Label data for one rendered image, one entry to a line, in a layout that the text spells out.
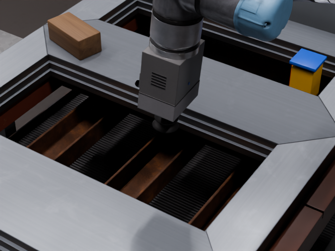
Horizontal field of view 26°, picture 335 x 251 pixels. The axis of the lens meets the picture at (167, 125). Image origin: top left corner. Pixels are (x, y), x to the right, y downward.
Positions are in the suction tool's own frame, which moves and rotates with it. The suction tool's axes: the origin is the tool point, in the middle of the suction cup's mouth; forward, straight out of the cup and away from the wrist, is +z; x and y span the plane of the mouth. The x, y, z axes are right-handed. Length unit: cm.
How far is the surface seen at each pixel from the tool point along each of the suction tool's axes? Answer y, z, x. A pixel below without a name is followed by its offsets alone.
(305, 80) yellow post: -45.0, 12.9, 10.7
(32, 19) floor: -156, 106, -145
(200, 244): 7.9, 13.8, 11.9
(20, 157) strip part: 4.4, 16.6, -26.2
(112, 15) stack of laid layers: -50, 17, -40
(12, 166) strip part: 7.1, 16.7, -25.9
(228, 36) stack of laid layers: -56, 16, -12
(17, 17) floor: -155, 106, -153
